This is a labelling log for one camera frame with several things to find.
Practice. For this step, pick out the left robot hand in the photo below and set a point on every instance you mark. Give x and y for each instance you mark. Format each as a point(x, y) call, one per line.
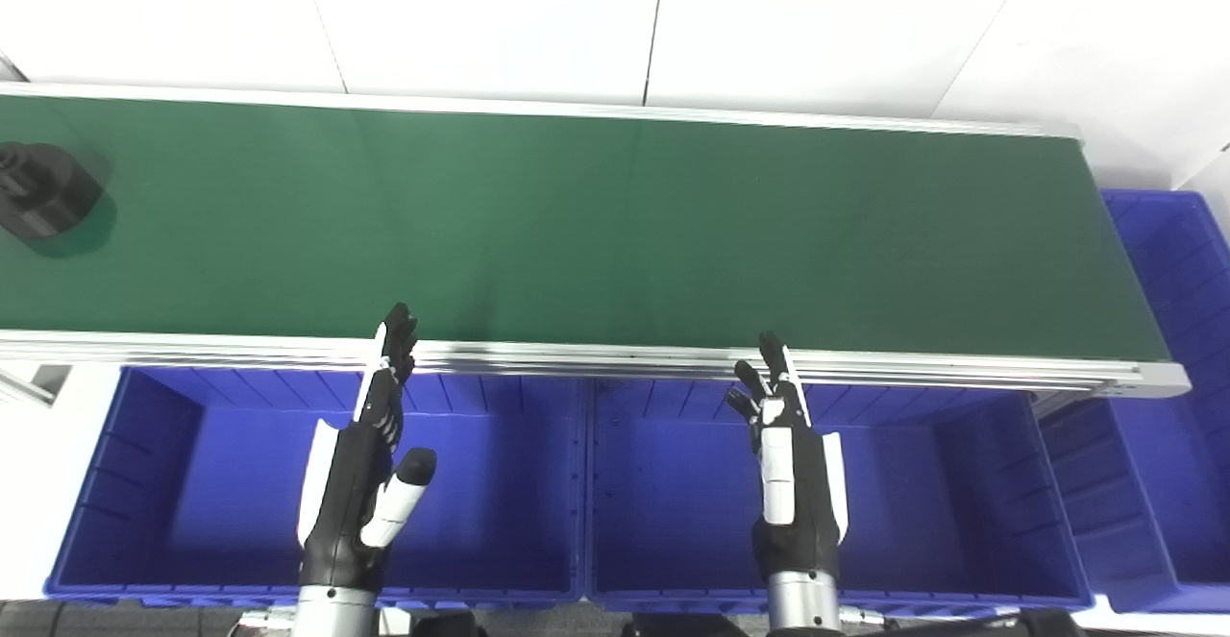
point(346, 502)

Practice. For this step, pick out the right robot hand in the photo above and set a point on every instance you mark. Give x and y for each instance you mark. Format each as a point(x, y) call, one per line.
point(798, 512)

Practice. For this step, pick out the black round machine part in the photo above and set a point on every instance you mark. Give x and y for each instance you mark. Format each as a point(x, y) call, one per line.
point(43, 195)

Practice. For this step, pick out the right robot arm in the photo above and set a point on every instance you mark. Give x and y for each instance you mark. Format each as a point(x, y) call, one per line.
point(802, 606)

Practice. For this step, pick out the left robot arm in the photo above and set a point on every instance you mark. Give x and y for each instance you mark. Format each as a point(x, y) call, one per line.
point(333, 613)

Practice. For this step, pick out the blue plastic bin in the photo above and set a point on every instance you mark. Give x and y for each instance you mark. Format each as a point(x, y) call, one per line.
point(913, 493)
point(240, 483)
point(1182, 262)

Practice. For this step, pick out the green conveyor belt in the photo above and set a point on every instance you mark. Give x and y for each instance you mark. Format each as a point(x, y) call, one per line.
point(615, 233)
point(625, 358)

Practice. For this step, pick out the aluminium conveyor leg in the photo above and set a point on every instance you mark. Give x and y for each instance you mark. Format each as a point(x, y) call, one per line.
point(48, 379)

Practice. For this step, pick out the black robot torso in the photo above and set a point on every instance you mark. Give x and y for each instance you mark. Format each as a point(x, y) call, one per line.
point(447, 627)

